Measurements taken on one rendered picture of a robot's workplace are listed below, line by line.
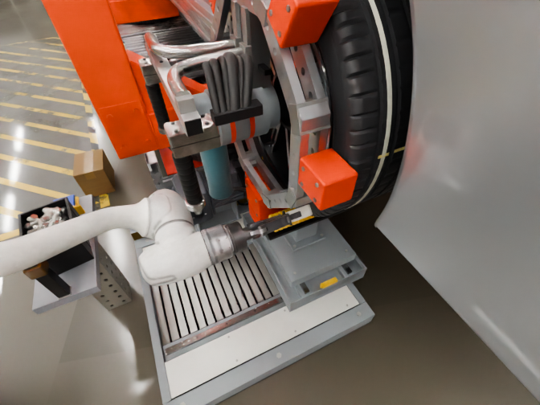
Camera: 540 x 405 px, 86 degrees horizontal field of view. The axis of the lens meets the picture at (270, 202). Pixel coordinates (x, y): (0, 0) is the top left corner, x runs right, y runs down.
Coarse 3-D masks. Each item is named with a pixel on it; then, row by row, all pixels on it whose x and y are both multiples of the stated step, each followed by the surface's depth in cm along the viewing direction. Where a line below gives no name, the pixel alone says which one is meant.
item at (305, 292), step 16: (256, 240) 130; (272, 256) 127; (272, 272) 120; (336, 272) 121; (352, 272) 119; (288, 288) 116; (304, 288) 113; (320, 288) 114; (336, 288) 120; (288, 304) 112; (304, 304) 116
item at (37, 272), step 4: (44, 260) 75; (40, 264) 72; (44, 264) 74; (48, 264) 76; (32, 268) 71; (36, 268) 72; (40, 268) 72; (44, 268) 73; (48, 268) 75; (24, 272) 71; (28, 272) 71; (32, 272) 72; (36, 272) 72; (40, 272) 73; (44, 272) 73; (28, 276) 72; (32, 276) 73; (36, 276) 73; (40, 276) 74
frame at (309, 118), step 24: (216, 0) 71; (240, 0) 58; (264, 0) 49; (216, 24) 77; (264, 24) 51; (288, 48) 50; (288, 72) 50; (312, 72) 51; (288, 96) 52; (312, 96) 54; (312, 120) 51; (240, 144) 98; (312, 144) 58; (264, 168) 95; (264, 192) 87; (288, 192) 66
